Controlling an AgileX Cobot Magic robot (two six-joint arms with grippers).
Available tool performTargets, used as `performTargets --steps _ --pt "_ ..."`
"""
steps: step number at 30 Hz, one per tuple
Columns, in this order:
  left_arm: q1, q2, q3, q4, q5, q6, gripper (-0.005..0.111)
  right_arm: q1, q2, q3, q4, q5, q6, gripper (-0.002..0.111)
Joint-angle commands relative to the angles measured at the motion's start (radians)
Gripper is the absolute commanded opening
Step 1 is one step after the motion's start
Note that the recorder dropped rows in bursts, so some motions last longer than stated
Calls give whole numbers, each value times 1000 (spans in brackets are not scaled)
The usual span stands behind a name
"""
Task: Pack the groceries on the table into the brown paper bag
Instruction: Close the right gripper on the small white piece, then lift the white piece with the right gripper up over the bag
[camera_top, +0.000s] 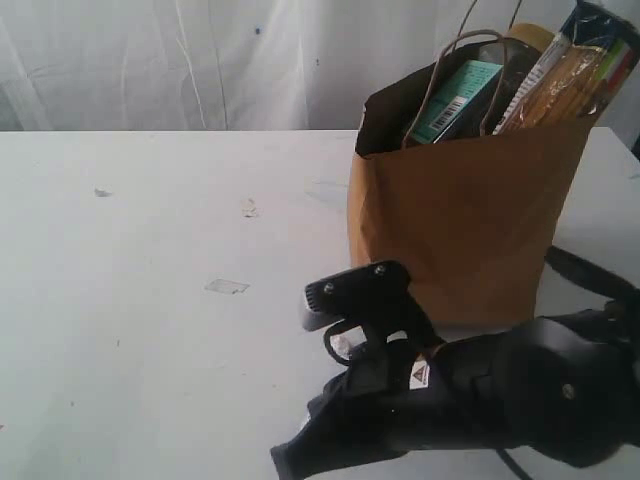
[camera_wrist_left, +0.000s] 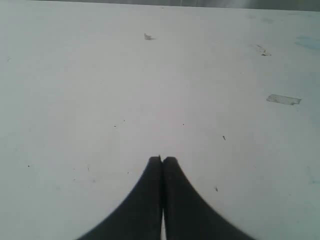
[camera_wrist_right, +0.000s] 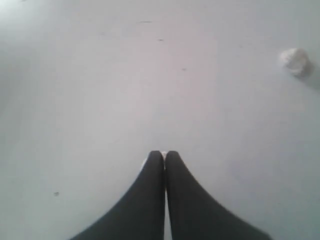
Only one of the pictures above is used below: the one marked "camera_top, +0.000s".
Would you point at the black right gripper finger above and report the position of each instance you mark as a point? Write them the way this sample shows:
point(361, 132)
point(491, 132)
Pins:
point(324, 443)

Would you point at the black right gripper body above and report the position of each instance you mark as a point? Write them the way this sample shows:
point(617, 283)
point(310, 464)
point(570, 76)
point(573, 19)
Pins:
point(412, 389)

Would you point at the white paper ball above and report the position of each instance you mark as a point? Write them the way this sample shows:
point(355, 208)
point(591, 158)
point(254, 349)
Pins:
point(341, 345)

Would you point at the large brown paper bag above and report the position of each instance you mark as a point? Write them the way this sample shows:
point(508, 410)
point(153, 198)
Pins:
point(471, 219)

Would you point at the spaghetti packet dark blue ends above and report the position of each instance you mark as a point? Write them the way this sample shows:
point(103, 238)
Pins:
point(579, 73)

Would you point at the nut jar with gold lid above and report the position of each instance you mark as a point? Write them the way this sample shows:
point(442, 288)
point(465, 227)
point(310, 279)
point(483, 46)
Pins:
point(473, 97)

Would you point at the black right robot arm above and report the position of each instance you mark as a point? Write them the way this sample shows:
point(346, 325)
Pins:
point(566, 386)

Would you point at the clear tape piece on table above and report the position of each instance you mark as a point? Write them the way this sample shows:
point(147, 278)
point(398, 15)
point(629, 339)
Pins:
point(226, 287)

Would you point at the small white paper scrap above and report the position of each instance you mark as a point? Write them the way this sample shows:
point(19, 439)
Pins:
point(249, 209)

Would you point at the white backdrop curtain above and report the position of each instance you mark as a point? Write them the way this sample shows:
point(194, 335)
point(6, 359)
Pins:
point(224, 65)

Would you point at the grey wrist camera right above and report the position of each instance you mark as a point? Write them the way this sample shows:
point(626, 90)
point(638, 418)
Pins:
point(354, 292)

